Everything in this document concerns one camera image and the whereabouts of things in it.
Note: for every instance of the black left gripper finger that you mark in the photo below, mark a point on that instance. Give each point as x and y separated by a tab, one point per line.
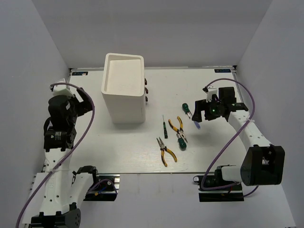
85	105
82	94

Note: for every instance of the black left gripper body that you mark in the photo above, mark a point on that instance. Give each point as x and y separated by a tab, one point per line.
76	105

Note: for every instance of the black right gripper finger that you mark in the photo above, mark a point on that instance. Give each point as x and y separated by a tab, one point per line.
199	107
227	111

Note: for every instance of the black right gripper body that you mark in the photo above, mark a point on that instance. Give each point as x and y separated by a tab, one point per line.
212	110

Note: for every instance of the stubby green screwdriver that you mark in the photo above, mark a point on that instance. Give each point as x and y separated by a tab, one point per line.
181	142
186	109

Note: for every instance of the blue handled screwdriver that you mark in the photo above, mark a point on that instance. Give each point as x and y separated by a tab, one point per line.
197	124

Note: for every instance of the white drawer cabinet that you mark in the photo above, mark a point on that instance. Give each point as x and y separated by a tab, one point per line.
124	88

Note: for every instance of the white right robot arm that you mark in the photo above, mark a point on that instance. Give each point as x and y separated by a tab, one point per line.
263	163

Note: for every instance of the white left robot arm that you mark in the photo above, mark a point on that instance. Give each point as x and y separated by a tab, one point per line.
65	189

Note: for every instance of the slim green precision screwdriver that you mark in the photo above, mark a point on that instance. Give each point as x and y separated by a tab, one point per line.
165	129

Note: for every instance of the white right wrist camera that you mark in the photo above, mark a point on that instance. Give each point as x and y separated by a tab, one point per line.
210	91

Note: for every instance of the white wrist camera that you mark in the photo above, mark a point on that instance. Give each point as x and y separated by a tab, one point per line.
59	87
210	91

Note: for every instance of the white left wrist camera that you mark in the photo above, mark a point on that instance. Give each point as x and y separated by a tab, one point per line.
59	87

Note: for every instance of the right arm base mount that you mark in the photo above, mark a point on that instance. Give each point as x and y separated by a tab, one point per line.
230	194

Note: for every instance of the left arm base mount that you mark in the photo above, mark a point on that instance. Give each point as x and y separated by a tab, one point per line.
105	190

